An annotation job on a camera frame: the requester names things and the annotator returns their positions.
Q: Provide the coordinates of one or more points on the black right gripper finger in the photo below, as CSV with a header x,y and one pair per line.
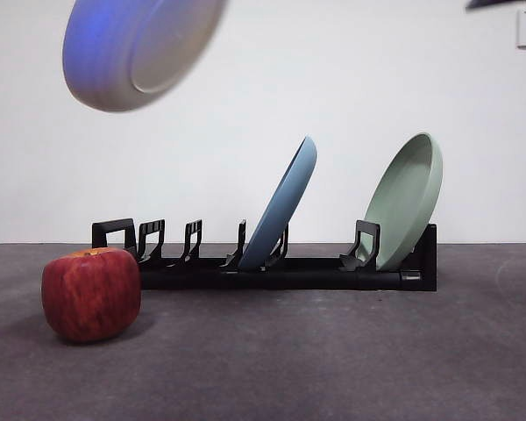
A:
x,y
495,3

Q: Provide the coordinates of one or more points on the cream yellow plate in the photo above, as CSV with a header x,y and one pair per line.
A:
x,y
114,57

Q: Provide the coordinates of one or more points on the red apple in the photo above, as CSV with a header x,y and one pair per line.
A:
x,y
92,298

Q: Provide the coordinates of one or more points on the green plate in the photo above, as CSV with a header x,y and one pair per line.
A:
x,y
399,210

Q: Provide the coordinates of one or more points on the blue plate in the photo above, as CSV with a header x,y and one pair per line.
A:
x,y
285,206

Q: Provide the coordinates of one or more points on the black plate rack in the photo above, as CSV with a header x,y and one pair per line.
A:
x,y
289,277

